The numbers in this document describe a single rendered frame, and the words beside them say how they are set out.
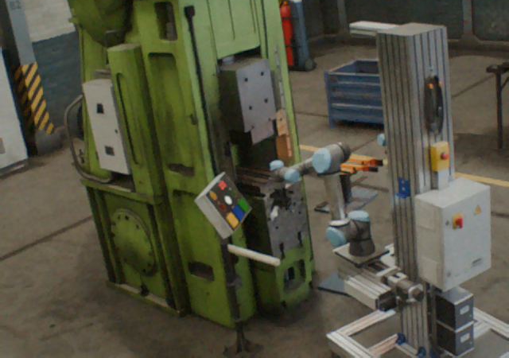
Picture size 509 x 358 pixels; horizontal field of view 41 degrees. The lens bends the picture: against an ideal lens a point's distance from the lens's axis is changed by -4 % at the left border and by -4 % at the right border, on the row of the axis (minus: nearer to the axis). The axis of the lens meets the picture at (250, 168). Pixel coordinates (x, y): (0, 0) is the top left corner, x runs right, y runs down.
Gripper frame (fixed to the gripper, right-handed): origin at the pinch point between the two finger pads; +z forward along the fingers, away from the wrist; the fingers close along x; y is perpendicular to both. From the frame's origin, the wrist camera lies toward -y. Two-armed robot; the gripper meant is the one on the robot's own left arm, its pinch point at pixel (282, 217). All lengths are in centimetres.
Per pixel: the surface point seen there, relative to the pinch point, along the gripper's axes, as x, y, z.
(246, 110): 9, -42, -56
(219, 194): -30.6, -15.0, -20.6
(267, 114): 26, -48, -48
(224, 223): -36.7, -1.5, -8.3
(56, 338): -133, -125, 93
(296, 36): 435, -657, 33
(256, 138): 14, -44, -37
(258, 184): 11.8, -46.8, -4.5
